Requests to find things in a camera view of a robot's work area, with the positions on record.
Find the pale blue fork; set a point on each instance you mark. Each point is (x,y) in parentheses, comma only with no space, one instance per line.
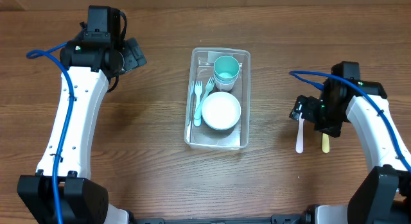
(198,92)
(208,89)

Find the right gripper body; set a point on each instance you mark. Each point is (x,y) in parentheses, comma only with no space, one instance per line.
(314,112)

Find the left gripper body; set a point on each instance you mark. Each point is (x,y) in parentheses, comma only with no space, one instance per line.
(131,56)

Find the light blue bowl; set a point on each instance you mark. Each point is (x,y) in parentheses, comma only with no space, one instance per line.
(222,128)

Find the white spoon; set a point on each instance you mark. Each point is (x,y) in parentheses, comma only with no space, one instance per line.
(299,145)

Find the green cup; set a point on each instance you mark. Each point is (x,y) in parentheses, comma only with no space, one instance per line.
(226,68)

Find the pink cup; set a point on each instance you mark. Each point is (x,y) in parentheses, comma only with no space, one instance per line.
(224,87)

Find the white bowl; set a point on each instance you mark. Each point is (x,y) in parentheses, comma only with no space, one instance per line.
(221,109)

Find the blue cup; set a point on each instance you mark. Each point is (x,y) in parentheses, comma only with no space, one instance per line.
(225,81)

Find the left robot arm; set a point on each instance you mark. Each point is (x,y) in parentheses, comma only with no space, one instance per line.
(61,190)

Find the yellow fork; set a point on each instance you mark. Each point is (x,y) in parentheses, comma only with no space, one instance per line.
(325,143)

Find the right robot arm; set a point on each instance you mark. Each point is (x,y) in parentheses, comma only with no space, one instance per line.
(384,195)

